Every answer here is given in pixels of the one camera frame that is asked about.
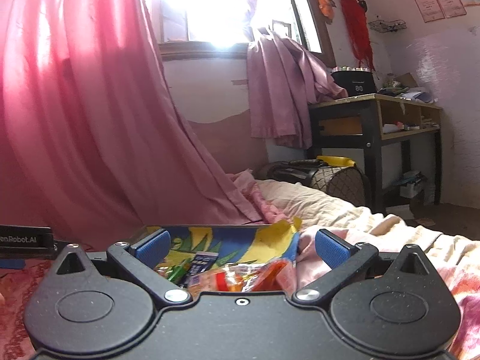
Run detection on window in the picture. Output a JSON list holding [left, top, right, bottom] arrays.
[[135, 0, 335, 60]]

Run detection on shallow box with cartoon lining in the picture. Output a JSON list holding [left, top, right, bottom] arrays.
[[124, 217, 303, 294]]

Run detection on pink floral bedsheet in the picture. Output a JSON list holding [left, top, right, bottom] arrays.
[[0, 259, 52, 360]]

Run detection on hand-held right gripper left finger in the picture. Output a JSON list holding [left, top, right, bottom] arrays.
[[44, 230, 194, 304]]

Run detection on lilac curtain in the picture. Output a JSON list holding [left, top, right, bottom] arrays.
[[247, 28, 348, 149]]

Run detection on wire wall rack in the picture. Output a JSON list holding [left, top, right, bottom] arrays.
[[367, 19, 409, 35]]

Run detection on blue and white box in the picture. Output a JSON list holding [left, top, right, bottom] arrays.
[[398, 170, 429, 200]]

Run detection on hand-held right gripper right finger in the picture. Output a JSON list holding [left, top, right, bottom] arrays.
[[292, 229, 442, 304]]

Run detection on blue and white snack packet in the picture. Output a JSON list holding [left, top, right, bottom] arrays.
[[183, 251, 220, 289]]

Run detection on red hanging ornament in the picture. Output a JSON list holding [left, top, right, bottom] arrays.
[[340, 0, 376, 73]]

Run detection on black marker box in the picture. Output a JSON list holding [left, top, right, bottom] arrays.
[[331, 65, 377, 98]]

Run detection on green snack packet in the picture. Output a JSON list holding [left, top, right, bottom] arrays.
[[164, 259, 193, 283]]

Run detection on orange snack packet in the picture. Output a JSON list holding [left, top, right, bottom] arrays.
[[225, 258, 298, 293]]

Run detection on pale pink floral blanket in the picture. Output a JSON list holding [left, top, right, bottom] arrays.
[[299, 210, 480, 360]]

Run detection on papers on desk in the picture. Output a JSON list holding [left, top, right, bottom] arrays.
[[377, 73, 438, 104]]

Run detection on wooden desk with black frame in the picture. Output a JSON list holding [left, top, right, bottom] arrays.
[[308, 93, 445, 215]]

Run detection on yellow plastic item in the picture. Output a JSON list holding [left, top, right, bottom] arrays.
[[316, 155, 355, 169]]

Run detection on orange wall ornament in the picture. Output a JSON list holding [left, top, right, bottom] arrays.
[[315, 0, 337, 25]]

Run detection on pink curtain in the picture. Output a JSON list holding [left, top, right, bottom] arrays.
[[0, 0, 264, 241]]

